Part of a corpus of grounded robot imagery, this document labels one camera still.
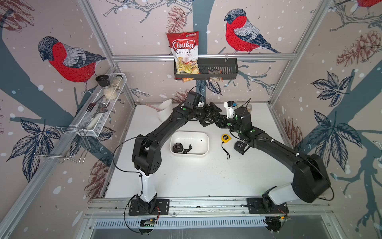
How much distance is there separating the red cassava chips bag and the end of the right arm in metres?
0.32

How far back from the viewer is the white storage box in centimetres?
94

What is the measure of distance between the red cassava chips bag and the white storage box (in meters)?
0.39

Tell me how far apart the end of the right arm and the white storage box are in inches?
6.7

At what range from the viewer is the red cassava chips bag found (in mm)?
828
